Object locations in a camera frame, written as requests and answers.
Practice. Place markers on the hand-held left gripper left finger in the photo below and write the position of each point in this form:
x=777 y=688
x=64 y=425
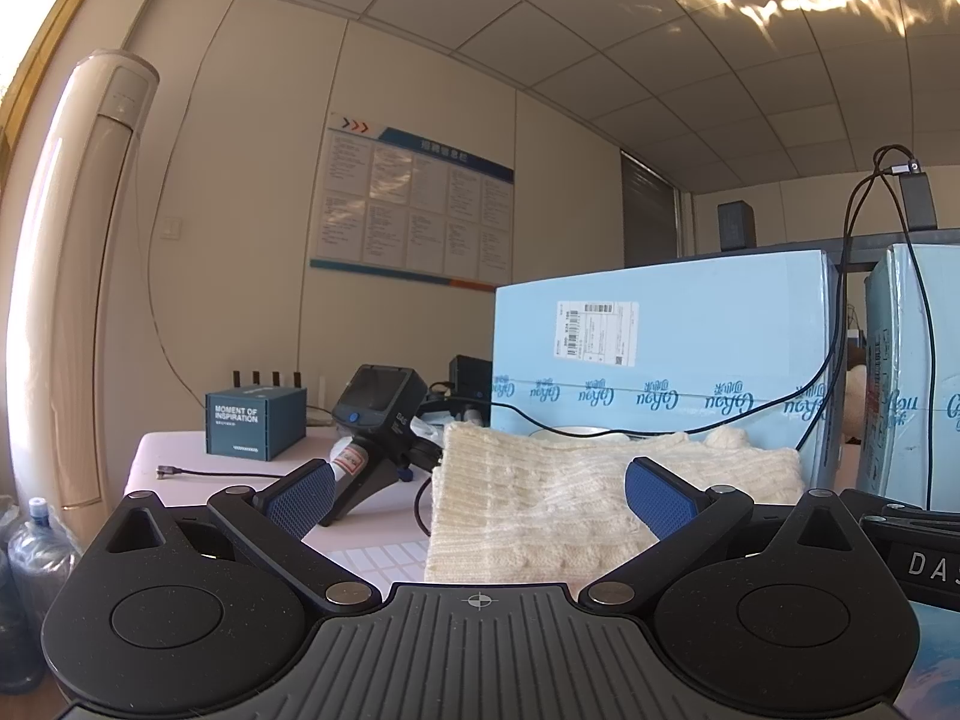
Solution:
x=300 y=499

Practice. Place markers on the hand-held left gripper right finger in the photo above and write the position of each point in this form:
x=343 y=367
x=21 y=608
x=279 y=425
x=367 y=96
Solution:
x=660 y=495

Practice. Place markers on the teal printed box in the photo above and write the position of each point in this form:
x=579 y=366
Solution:
x=247 y=424

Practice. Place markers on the printed desk mat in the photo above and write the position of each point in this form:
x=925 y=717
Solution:
x=937 y=660

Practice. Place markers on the cream knit sweater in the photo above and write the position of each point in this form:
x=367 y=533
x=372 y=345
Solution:
x=540 y=495

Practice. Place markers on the black antenna router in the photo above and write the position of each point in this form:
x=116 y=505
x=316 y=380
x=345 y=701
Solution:
x=256 y=379

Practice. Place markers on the black handheld device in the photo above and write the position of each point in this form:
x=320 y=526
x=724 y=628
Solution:
x=379 y=397

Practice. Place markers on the light blue box left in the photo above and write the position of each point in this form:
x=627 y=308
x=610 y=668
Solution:
x=675 y=345

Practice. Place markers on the light blue cardboard box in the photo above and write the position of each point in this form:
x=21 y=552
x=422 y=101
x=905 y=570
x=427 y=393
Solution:
x=900 y=390

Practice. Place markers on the small black box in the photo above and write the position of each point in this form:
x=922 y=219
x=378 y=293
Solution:
x=469 y=375

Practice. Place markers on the clear water jug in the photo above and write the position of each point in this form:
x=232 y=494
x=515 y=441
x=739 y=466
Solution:
x=41 y=562

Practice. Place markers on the black speaker box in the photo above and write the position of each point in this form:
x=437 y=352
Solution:
x=736 y=226

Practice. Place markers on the dark window blind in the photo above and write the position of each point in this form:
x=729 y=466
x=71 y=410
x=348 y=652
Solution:
x=649 y=210

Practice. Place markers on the beige standing air conditioner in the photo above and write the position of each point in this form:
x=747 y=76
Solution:
x=75 y=277

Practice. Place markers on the black power adapter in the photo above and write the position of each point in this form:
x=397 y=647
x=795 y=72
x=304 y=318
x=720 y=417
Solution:
x=919 y=199

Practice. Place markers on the wall notice board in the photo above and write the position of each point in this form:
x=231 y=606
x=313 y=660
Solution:
x=412 y=202

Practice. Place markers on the wooden window frame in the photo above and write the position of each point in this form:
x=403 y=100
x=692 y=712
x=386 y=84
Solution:
x=52 y=37

